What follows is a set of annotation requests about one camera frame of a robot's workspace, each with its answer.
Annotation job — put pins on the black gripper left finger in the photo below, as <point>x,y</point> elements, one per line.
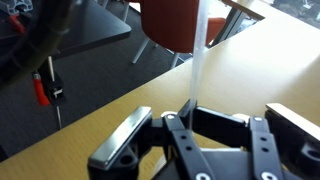
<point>186,146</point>

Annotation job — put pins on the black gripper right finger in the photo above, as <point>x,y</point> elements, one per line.
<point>266,150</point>

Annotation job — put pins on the clear plastic straw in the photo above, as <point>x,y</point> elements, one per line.
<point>200,50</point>

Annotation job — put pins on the orange chair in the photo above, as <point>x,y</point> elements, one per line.
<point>170,23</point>

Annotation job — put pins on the wooden table with dark edge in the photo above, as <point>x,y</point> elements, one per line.
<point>243,13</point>

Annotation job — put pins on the dark grey table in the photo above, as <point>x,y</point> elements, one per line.
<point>93,26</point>

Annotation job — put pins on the aluminium extrusion bar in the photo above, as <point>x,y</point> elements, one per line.
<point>16,6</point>

